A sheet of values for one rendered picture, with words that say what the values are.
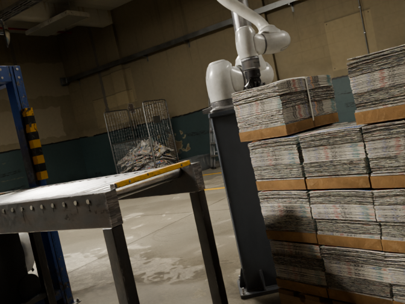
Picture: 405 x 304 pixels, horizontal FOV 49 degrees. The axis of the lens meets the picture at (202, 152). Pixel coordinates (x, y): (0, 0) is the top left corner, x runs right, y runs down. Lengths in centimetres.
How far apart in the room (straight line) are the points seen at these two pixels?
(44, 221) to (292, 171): 100
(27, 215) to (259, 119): 103
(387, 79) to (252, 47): 80
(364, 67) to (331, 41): 715
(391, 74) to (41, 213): 133
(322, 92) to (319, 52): 675
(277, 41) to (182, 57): 814
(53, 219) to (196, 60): 860
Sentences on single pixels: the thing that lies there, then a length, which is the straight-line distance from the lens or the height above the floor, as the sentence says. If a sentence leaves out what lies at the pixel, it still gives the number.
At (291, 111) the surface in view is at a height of 93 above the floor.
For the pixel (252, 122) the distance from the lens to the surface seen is 202.
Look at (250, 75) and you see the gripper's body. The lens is 221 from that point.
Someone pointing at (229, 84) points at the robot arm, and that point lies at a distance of 242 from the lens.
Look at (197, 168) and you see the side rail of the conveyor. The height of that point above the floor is 77.
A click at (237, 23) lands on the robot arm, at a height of 146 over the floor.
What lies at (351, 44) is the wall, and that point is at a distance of 869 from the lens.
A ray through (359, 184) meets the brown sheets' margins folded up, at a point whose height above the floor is 62.
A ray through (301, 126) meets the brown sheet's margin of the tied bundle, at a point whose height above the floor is 85.
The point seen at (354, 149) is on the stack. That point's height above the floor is 75.
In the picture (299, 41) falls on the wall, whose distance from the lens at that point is 901.
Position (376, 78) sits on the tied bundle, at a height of 98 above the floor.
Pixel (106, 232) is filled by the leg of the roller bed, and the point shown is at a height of 67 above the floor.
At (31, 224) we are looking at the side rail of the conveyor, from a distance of 186.
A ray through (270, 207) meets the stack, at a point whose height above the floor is 53.
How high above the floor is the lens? 94
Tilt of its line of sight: 3 degrees down
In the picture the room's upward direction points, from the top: 12 degrees counter-clockwise
